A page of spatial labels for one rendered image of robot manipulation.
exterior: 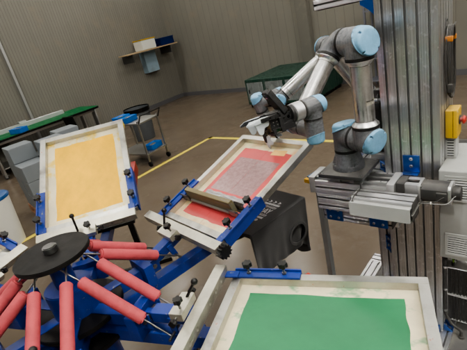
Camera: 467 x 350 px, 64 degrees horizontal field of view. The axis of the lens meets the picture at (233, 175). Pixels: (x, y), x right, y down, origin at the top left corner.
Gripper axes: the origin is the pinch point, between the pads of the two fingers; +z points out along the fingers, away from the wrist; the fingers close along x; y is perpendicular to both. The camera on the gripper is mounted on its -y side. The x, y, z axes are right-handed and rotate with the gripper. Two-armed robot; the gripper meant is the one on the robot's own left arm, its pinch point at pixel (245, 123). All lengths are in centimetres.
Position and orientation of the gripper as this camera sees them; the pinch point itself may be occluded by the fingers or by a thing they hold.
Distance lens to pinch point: 140.1
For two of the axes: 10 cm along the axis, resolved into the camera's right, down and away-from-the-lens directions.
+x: -4.1, -1.3, 9.0
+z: -8.7, 3.6, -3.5
